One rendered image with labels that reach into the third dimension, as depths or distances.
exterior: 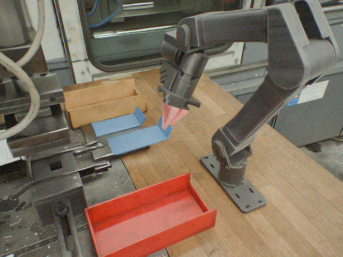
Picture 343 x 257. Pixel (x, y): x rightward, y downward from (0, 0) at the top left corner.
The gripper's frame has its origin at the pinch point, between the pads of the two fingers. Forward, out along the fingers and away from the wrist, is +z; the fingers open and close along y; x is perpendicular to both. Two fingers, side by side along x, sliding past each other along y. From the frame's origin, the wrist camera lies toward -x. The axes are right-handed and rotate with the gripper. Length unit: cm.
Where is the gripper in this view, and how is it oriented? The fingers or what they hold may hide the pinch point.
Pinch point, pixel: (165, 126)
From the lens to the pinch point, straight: 76.1
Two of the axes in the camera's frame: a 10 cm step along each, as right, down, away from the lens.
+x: 3.9, 4.7, -7.9
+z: -3.9, 8.6, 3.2
